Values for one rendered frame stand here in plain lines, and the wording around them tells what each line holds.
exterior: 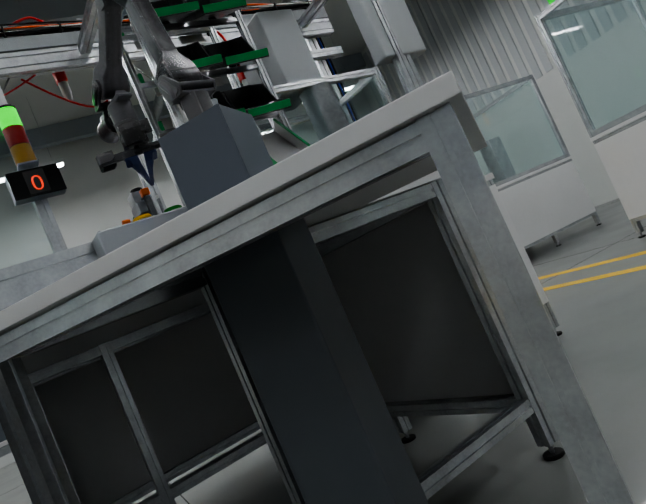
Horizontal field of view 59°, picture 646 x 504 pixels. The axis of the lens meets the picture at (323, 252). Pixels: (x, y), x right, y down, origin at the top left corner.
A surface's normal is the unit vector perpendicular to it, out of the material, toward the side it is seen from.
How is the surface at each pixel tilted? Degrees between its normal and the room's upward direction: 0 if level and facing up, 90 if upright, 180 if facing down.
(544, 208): 90
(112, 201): 90
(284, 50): 90
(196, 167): 90
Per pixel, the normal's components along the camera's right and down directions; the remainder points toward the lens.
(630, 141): -0.83, 0.34
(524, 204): 0.38, -0.22
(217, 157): -0.32, 0.09
